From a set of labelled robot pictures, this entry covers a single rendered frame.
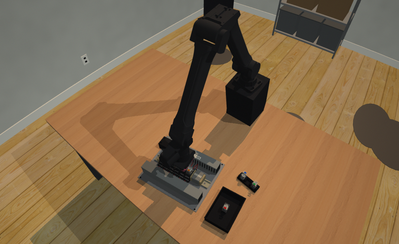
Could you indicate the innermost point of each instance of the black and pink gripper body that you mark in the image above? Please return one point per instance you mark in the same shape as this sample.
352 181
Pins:
185 160

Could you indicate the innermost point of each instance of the black rectangular rack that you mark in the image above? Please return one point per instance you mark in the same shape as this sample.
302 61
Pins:
247 181

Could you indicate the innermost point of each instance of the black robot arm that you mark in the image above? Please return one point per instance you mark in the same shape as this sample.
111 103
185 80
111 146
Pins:
219 26

